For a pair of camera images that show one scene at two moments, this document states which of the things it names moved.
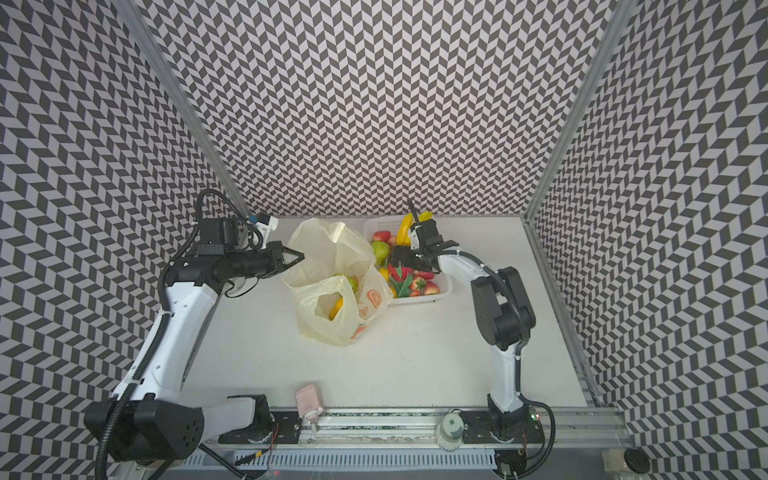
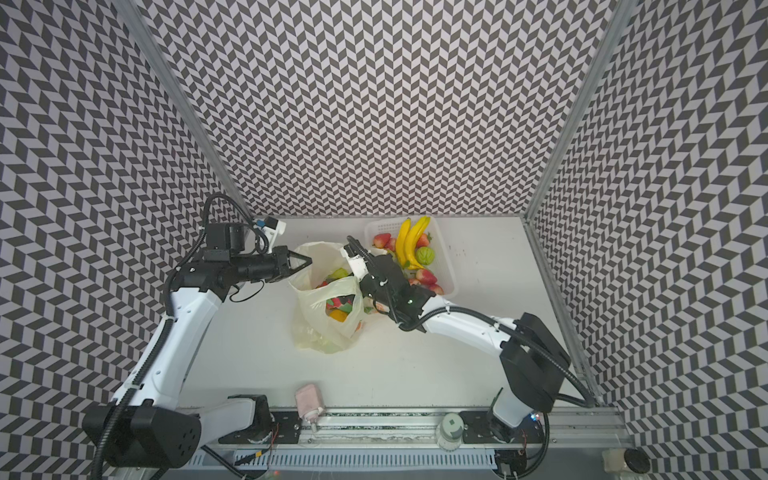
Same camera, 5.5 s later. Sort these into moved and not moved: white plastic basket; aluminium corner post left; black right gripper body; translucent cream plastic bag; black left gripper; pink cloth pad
Moved: black right gripper body; translucent cream plastic bag
Not moved: black left gripper; aluminium corner post left; pink cloth pad; white plastic basket
